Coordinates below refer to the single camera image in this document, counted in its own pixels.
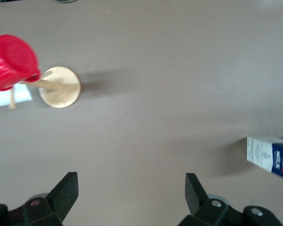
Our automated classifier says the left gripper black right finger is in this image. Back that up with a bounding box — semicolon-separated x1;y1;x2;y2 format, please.
178;173;244;226

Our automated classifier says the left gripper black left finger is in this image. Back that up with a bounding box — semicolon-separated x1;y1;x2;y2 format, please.
22;171;79;226

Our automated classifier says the blue white milk carton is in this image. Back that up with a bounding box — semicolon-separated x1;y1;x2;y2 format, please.
246;136;283;183

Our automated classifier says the red plastic cup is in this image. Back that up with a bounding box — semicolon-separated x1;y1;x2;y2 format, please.
0;34;42;92

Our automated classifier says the wooden mug tree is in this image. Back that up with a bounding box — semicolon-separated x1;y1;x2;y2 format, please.
3;66;82;110

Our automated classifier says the white paper tag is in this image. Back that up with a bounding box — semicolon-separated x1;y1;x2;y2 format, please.
0;83;34;107

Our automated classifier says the brown table cover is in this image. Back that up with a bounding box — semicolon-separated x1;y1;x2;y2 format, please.
0;0;283;226

